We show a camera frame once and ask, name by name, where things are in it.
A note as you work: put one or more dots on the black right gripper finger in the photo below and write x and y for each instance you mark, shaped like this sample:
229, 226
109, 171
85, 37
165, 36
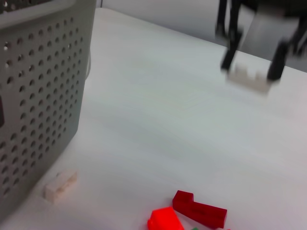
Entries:
280, 62
230, 36

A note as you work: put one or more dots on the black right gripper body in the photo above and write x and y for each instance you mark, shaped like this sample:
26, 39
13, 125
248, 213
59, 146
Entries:
275, 7

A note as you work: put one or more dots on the white two-stud plate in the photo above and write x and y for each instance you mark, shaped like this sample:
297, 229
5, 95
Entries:
249, 79

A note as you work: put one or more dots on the grey-green perforated storage bin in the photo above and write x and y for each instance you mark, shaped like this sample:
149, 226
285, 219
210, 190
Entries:
48, 95

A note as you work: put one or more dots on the dark red long brick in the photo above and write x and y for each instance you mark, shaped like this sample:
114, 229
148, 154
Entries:
204, 212

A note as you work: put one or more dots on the red-orange sloped brick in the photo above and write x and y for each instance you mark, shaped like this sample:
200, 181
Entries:
165, 219

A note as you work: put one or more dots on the white building brick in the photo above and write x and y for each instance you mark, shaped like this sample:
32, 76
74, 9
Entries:
60, 188

